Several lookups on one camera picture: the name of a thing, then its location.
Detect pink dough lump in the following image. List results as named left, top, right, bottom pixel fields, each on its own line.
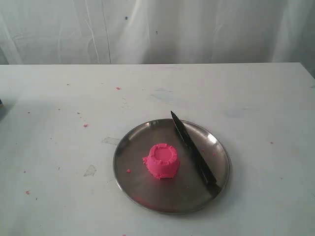
left=142, top=144, right=180, bottom=179

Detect black serrated knife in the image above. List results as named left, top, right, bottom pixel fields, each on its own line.
left=170, top=111, right=221, bottom=198

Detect round stainless steel plate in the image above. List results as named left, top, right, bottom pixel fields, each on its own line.
left=113, top=118, right=217, bottom=214

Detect white backdrop curtain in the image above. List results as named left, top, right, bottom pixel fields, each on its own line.
left=0, top=0, right=315, bottom=65

